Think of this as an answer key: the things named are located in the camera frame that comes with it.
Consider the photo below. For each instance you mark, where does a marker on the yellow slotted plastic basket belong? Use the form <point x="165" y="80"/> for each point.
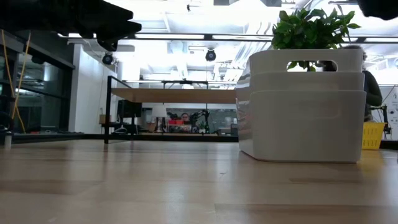
<point x="373" y="135"/>

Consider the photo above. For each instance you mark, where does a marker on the red box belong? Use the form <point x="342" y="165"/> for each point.
<point x="175" y="122"/>

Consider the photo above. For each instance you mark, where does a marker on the white shade table lamp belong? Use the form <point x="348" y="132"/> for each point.
<point x="159" y="111"/>

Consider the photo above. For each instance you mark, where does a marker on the green leafy small tree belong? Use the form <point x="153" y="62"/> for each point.
<point x="308" y="29"/>

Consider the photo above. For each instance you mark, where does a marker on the white cabinet with poster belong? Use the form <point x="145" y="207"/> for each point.
<point x="392" y="105"/>

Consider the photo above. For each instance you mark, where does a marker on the black computer monitor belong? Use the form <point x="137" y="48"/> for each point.
<point x="129" y="109"/>

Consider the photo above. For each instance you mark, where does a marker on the small black green robot arm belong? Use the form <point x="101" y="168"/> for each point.
<point x="199" y="119"/>

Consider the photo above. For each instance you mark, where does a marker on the black round ceiling spotlight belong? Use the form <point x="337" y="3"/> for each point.
<point x="108" y="58"/>
<point x="210" y="55"/>

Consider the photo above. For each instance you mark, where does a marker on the person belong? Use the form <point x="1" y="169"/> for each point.
<point x="373" y="90"/>
<point x="185" y="117"/>

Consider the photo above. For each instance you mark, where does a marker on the small white cylinder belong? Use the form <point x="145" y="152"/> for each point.
<point x="7" y="140"/>

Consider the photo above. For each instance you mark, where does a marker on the long linear ceiling light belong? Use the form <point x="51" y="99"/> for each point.
<point x="169" y="36"/>

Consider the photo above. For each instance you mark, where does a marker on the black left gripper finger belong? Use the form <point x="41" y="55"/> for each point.
<point x="124" y="28"/>
<point x="118" y="11"/>

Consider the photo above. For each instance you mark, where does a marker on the brown cardboard box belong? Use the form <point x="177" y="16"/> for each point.
<point x="102" y="119"/>

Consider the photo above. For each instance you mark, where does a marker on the black frame wooden shelf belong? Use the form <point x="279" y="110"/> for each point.
<point x="174" y="96"/>

